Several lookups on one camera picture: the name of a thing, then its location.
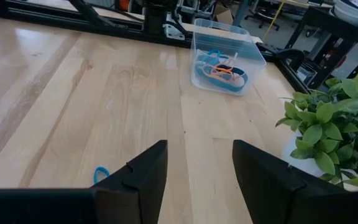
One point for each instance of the brown cardboard box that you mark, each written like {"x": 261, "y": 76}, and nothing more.
{"x": 224, "y": 14}

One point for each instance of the white round stacked object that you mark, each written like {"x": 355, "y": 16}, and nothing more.
{"x": 353, "y": 14}

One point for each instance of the clear plastic bin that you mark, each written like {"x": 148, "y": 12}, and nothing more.
{"x": 225, "y": 37}

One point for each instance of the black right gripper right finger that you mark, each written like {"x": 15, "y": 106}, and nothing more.
{"x": 269, "y": 193}

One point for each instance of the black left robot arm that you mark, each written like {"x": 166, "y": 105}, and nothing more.
{"x": 154, "y": 18}

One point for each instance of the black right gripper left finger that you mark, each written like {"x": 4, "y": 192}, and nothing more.
{"x": 141, "y": 193}

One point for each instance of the green plant in white pot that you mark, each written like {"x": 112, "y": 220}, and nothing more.
{"x": 322, "y": 112}

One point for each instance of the black office chair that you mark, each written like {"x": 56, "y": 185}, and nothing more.
{"x": 261, "y": 17}

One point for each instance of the orange rubber band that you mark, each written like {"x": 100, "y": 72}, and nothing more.
{"x": 216, "y": 74}

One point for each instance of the blue rubber band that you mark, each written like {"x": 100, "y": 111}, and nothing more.
{"x": 211, "y": 53}
{"x": 228, "y": 88}
{"x": 101, "y": 168}

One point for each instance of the black aluminium table frame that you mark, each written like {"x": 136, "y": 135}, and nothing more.
{"x": 57, "y": 23}

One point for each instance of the black equipment cart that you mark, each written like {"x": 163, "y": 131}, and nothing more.
{"x": 331, "y": 28}

